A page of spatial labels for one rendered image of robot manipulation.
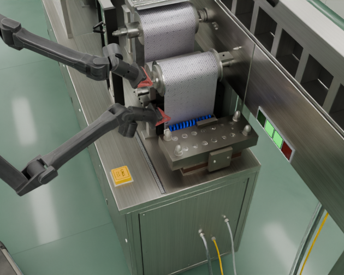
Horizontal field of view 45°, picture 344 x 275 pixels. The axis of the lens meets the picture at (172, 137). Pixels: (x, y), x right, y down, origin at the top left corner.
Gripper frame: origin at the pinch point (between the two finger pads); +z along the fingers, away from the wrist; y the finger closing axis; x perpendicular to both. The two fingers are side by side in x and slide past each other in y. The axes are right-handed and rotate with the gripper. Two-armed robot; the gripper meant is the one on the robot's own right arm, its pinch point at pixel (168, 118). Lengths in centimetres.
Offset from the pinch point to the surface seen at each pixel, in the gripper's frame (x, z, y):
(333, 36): 68, 2, 41
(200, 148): -0.1, 8.5, 17.3
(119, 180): -26.1, -17.1, 13.4
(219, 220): -39, 41, 26
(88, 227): -115, 13, -27
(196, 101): 11.1, 8.3, 0.3
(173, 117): 1.0, 2.1, 0.3
